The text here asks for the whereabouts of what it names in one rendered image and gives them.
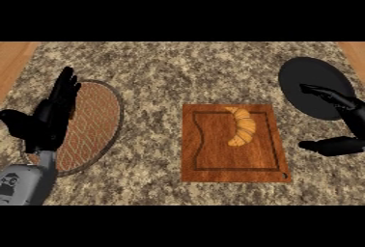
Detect black round pan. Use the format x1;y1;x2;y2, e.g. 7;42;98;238
276;56;356;122

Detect brown wooden cutting board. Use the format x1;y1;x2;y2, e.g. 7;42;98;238
180;103;293;183

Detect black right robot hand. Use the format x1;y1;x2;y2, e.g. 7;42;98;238
299;83;365;157

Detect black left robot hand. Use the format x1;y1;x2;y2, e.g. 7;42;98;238
0;66;83;154

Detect round brown woven placemat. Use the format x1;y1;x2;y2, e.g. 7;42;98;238
27;79;126;178

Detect golden croissant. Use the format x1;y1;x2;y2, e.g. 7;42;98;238
223;106;257;148

